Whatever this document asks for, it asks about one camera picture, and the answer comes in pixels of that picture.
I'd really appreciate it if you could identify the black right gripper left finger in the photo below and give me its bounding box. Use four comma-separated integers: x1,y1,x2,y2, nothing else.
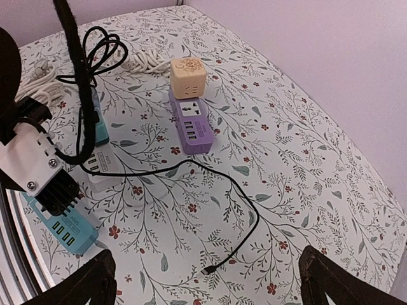
25,249,117,305

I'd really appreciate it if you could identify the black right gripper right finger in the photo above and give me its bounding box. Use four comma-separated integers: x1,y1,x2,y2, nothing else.
298,245,405,304

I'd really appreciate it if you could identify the teal power strip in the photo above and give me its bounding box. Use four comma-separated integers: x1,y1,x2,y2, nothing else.
22,193,99,255

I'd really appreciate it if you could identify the white power strip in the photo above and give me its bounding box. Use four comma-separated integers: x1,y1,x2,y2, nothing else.
83,141,124,193

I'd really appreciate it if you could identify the teal charger plug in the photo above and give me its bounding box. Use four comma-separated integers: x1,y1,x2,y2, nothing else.
94,111,109,147

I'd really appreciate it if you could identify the light blue charger plug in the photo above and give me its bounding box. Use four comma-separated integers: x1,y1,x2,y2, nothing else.
91,87,102,112

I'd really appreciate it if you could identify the purple power strip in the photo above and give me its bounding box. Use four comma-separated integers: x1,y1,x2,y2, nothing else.
169,90,214,155

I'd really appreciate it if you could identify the white power strip cable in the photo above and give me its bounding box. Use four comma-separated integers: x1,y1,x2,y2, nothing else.
14,58,66,105

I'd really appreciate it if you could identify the beige cube socket adapter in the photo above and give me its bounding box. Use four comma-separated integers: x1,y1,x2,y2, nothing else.
170,57,207,100

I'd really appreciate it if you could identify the black usb cable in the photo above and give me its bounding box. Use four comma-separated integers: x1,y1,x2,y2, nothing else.
55,25,130,86

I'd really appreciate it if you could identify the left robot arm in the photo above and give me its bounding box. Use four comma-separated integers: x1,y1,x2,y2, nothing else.
1,29,52,145

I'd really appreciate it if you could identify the floral table mat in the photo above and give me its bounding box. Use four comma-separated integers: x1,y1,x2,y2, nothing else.
21,6,406,304

